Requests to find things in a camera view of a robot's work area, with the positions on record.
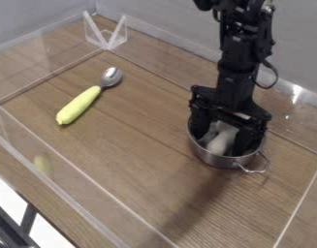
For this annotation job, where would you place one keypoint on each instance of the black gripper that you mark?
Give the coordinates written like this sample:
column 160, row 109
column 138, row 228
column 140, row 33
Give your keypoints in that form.
column 229, row 103

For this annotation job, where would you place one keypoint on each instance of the clear acrylic enclosure wall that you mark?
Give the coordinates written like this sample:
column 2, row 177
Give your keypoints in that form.
column 115, row 177

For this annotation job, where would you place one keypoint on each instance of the dark metal table leg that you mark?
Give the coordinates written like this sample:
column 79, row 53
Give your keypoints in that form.
column 14, row 234

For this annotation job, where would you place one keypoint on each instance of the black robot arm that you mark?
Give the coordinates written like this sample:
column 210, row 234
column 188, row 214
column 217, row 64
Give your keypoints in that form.
column 245, row 45

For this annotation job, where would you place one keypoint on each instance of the plush mushroom toy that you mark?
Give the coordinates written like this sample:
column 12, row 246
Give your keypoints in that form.
column 219, row 138

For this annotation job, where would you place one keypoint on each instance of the spoon with yellow-green handle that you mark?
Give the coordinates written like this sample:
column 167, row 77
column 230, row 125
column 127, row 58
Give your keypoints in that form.
column 73, row 109

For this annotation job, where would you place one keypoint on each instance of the silver pot with handles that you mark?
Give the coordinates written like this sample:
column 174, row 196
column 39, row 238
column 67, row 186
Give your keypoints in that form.
column 253, row 162

